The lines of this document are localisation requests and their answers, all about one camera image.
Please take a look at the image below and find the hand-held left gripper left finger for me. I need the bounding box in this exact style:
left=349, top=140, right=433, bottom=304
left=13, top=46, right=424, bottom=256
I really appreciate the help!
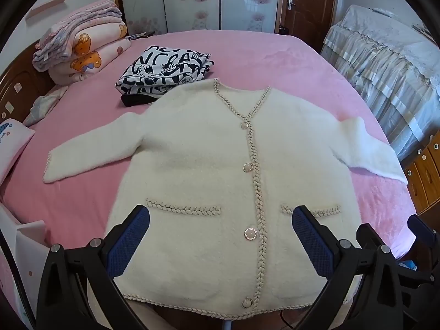
left=36, top=205, right=151, bottom=330

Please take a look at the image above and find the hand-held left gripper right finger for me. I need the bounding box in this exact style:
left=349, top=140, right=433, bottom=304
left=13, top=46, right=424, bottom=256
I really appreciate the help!
left=291, top=205, right=405, bottom=330

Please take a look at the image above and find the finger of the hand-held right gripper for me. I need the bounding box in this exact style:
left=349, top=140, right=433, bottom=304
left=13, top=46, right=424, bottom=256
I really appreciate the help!
left=407, top=214, right=435, bottom=249

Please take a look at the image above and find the white fluffy braid-trimmed cardigan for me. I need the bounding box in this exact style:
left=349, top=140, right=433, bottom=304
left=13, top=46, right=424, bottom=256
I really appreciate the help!
left=42, top=78, right=409, bottom=320

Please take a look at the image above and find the wooden drawer cabinet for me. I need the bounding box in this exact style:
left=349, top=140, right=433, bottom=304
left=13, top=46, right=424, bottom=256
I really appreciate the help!
left=401, top=137, right=440, bottom=215

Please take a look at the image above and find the black folded garment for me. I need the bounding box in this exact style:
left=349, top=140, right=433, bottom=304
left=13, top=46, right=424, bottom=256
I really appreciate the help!
left=120, top=93, right=159, bottom=108

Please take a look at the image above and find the white printed pillow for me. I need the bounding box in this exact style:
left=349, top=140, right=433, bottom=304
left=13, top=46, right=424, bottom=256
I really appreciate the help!
left=0, top=119, right=36, bottom=184

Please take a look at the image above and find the small white cloth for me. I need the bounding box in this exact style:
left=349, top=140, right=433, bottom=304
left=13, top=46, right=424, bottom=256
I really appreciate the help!
left=23, top=86, right=69, bottom=127

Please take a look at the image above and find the black and white printed garment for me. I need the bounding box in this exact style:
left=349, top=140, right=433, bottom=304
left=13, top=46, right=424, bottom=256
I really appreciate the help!
left=114, top=45, right=214, bottom=97

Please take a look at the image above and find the pink plush bed blanket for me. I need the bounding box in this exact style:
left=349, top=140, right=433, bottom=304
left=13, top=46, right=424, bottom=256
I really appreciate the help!
left=0, top=29, right=418, bottom=330

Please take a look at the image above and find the wooden headboard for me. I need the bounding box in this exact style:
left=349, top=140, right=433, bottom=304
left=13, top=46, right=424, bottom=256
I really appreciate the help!
left=0, top=46, right=52, bottom=124

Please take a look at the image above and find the pink bear-print quilt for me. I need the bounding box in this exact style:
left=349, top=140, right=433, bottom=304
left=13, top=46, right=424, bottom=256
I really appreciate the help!
left=48, top=21, right=133, bottom=85

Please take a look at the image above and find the pink striped folded blanket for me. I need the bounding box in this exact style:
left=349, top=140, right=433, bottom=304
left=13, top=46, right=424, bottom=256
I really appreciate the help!
left=32, top=0, right=123, bottom=73

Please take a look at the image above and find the brown wooden door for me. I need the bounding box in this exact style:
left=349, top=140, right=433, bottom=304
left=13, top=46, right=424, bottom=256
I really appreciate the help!
left=275, top=0, right=341, bottom=47

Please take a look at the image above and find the flower-print sliding wardrobe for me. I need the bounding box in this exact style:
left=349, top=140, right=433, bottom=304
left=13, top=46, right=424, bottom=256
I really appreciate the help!
left=115, top=0, right=281, bottom=37

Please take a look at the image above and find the pink wall shelf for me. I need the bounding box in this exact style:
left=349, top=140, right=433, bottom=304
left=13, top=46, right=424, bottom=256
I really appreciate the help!
left=27, top=0, right=73, bottom=18

